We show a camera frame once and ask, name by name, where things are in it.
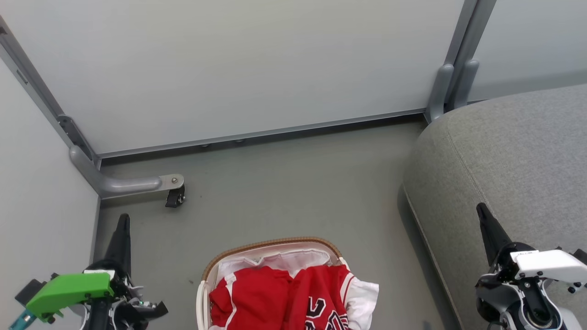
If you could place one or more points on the grey fabric sofa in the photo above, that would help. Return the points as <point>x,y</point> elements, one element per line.
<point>509,192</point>

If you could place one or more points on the white basket with wicker rim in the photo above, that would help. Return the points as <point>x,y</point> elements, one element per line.
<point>270,245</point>

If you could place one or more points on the grey partition post bracket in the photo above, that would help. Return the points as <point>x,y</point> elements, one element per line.
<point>439,91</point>
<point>465,83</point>

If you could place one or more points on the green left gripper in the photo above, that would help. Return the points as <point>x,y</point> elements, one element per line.
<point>69,289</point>

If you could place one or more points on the black caster wheel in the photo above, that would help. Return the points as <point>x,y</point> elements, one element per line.
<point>174,197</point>

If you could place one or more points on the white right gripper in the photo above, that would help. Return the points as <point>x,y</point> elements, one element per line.
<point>543,263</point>

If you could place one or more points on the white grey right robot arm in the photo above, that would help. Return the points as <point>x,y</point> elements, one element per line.
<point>523,305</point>

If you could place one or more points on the grey metal partition foot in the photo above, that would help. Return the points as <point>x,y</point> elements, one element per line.
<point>120,183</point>

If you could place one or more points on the red basketball jersey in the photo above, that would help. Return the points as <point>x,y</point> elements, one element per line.
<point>279,298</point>

